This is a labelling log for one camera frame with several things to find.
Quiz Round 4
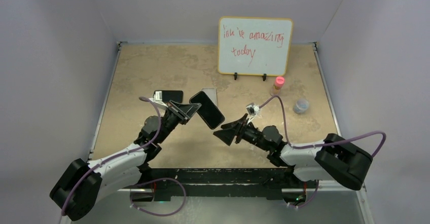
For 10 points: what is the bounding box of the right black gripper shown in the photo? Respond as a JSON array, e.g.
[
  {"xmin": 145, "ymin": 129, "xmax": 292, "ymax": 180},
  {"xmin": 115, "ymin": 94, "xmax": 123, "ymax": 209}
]
[{"xmin": 213, "ymin": 114, "xmax": 270, "ymax": 152}]

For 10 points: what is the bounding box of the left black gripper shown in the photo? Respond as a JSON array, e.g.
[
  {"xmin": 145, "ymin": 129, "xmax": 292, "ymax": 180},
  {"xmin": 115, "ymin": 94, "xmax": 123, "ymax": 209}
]
[{"xmin": 157, "ymin": 100, "xmax": 200, "ymax": 143}]

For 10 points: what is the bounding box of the black phone without case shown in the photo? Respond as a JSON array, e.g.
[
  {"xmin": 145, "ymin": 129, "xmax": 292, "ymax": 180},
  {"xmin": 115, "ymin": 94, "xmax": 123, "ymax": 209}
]
[{"xmin": 189, "ymin": 91, "xmax": 225, "ymax": 130}]

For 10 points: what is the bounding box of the white phone case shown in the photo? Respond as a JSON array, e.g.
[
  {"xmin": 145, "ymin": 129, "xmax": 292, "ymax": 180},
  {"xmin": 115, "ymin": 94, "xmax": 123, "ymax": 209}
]
[{"xmin": 201, "ymin": 87, "xmax": 218, "ymax": 107}]

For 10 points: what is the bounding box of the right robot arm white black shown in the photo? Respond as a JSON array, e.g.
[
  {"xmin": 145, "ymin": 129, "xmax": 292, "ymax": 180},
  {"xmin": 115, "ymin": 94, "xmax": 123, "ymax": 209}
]
[{"xmin": 213, "ymin": 115, "xmax": 373, "ymax": 191}]

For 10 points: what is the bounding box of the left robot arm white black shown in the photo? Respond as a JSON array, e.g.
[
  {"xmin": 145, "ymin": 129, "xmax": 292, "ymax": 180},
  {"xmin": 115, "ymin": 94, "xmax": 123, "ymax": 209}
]
[{"xmin": 49, "ymin": 96, "xmax": 202, "ymax": 221}]

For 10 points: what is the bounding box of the pink capped small bottle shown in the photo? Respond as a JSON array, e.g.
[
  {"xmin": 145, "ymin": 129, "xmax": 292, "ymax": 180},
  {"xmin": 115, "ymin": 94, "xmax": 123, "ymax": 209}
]
[{"xmin": 270, "ymin": 76, "xmax": 285, "ymax": 96}]

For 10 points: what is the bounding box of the clear round lid container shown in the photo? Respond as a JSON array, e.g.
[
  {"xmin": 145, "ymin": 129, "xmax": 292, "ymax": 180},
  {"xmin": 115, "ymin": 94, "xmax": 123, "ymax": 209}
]
[{"xmin": 293, "ymin": 98, "xmax": 309, "ymax": 114}]

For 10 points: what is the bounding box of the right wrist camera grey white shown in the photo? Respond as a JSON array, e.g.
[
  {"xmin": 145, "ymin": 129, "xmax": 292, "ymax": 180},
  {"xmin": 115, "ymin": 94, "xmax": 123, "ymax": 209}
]
[{"xmin": 245, "ymin": 103, "xmax": 260, "ymax": 124}]

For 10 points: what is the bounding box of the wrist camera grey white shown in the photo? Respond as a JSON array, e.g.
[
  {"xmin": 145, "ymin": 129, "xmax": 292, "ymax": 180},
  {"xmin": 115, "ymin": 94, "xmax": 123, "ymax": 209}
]
[
  {"xmin": 245, "ymin": 103, "xmax": 260, "ymax": 124},
  {"xmin": 149, "ymin": 90, "xmax": 168, "ymax": 110}
]

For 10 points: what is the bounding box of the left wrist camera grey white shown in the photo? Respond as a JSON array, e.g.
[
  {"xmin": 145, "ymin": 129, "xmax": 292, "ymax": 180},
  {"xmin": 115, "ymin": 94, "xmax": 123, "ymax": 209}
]
[{"xmin": 149, "ymin": 90, "xmax": 168, "ymax": 110}]

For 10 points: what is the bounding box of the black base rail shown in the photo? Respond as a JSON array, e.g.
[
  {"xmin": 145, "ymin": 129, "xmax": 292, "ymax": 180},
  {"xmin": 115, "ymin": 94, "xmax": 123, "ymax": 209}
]
[{"xmin": 138, "ymin": 167, "xmax": 316, "ymax": 202}]

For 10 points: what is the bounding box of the white board yellow frame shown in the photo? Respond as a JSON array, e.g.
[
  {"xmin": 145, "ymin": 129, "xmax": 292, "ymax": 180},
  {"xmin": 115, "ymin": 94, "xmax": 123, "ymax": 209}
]
[{"xmin": 218, "ymin": 16, "xmax": 294, "ymax": 77}]

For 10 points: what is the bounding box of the aluminium frame rail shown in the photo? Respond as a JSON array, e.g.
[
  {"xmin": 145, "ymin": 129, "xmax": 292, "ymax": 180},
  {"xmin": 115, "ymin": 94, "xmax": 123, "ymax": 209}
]
[{"xmin": 61, "ymin": 167, "xmax": 364, "ymax": 223}]

